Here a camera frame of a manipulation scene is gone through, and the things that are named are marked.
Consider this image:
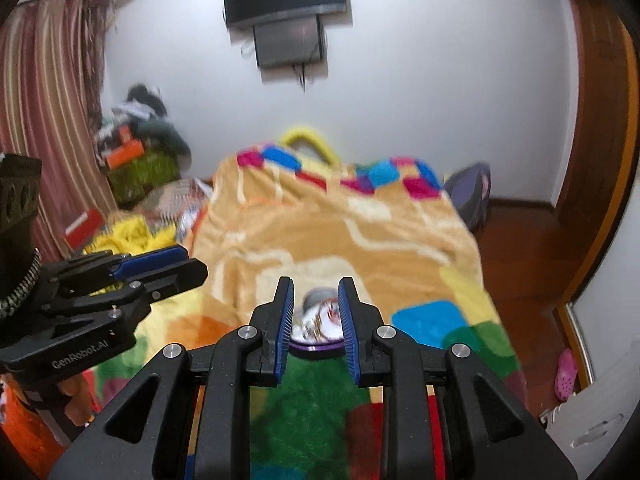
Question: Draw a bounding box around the pink clog shoe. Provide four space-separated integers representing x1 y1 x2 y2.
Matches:
556 349 580 402

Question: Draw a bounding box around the pile of clothes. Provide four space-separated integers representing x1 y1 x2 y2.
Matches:
95 84 171 157

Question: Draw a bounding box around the yellow printed blanket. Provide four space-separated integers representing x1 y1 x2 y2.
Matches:
82 212 179 262

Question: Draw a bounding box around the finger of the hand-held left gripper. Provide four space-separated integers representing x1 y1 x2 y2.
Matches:
45 258 209 333
42 246 190 302

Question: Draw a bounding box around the white sliding wardrobe door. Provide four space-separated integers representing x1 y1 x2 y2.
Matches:
542 200 640 480

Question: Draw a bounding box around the brown wooden door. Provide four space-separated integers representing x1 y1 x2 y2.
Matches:
550 0 640 321

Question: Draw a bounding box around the orange box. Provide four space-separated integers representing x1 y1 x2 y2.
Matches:
105 140 144 170

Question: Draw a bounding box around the purple heart-shaped jewelry box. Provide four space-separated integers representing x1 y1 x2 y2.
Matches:
290 287 352 360

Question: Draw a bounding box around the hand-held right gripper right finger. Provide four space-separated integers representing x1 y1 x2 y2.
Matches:
337 276 568 480

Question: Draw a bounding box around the small black monitor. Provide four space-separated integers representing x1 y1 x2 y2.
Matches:
252 15 324 69

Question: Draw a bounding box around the yellow curved hoop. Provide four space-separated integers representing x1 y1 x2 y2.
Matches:
280 126 342 165

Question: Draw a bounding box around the striped cloth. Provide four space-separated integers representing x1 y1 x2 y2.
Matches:
140 177 214 232

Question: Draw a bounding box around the green patterned bag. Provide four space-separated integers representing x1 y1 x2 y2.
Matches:
106 152 181 206

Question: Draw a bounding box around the red box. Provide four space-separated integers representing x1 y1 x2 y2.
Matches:
64 210 105 251

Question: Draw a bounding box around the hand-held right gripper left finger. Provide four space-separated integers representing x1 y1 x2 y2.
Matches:
47 276 296 480

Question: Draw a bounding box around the colourful patchwork blanket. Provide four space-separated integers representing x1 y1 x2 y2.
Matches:
85 144 527 480

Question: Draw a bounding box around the gold bracelet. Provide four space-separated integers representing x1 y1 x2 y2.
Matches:
300 306 345 345

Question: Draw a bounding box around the striped red curtain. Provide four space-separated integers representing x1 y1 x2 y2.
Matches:
0 0 119 262

